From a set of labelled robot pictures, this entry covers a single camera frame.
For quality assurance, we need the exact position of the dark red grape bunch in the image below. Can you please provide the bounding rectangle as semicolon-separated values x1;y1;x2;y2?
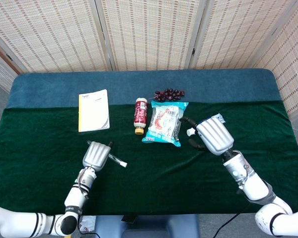
153;88;186;102

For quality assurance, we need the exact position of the teal snack bag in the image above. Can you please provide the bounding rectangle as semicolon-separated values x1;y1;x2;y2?
142;100;189;148

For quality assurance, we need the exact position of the red label bottle yellow cap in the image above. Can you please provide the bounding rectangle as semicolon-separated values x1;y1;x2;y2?
133;97;149;135

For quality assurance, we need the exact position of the crumpled white plastic bag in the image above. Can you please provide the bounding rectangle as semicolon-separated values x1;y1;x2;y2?
79;215;97;232

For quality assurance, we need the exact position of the blue table cloth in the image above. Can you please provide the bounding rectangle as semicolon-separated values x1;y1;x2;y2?
6;68;283;109

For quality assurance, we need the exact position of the black cable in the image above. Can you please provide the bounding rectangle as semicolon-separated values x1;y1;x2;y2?
213;204;250;238

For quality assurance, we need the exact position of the white yellow notebook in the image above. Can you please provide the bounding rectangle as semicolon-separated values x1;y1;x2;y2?
78;89;111;133

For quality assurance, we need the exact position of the transparent glass test tube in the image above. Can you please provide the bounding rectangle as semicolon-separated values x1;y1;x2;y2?
86;140;124;166

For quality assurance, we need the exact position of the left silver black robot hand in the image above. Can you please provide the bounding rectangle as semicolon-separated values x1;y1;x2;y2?
82;140;115;172

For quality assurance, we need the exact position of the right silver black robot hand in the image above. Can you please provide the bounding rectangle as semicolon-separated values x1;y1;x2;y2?
179;116;235;156

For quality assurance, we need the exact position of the green velvet cloth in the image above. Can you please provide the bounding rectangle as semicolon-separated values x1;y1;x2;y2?
0;100;298;216

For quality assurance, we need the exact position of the blue white toothpaste tube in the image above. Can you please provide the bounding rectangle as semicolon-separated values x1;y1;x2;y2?
186;113;226;137

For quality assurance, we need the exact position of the bamboo folding screen panel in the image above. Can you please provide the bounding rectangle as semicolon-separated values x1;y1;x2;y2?
95;0;207;72
253;0;298;119
0;0;110;73
188;0;298;70
0;47;18;92

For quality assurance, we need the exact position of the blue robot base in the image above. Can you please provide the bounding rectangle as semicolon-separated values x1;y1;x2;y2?
93;214;201;238

